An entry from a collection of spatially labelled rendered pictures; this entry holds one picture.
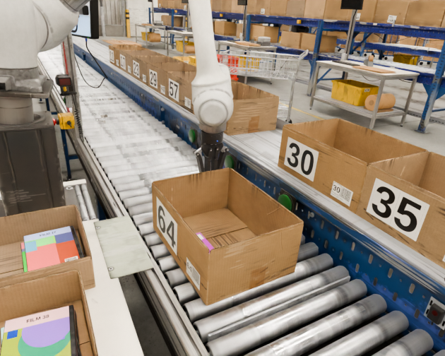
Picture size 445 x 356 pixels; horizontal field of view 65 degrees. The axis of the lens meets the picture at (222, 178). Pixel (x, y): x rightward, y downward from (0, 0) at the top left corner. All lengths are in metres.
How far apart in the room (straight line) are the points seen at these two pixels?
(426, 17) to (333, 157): 5.32
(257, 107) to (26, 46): 1.01
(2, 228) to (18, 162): 0.20
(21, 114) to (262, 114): 1.05
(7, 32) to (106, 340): 0.81
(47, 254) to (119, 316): 0.28
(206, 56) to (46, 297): 0.70
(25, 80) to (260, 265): 0.83
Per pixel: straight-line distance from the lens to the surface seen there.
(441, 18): 6.25
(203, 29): 0.98
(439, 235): 1.00
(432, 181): 1.32
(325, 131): 1.49
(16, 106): 1.21
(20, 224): 1.20
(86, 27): 2.03
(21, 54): 1.16
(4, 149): 1.21
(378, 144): 1.41
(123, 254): 1.10
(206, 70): 0.95
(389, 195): 1.05
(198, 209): 1.25
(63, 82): 1.89
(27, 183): 1.25
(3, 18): 1.14
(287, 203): 1.24
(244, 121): 1.71
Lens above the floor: 1.42
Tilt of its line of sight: 26 degrees down
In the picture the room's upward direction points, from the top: 4 degrees clockwise
